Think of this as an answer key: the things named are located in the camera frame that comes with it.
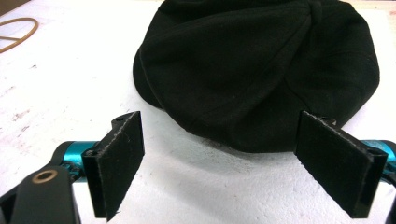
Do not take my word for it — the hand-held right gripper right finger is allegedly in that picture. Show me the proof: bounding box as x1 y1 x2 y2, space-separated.
293 110 389 219

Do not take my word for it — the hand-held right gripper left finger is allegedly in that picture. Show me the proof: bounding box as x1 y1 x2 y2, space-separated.
81 110 146 222

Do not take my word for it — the black cloth cap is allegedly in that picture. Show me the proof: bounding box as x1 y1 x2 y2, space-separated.
132 0 381 154

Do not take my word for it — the tan rubber band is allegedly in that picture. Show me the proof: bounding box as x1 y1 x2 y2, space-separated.
0 17 39 54

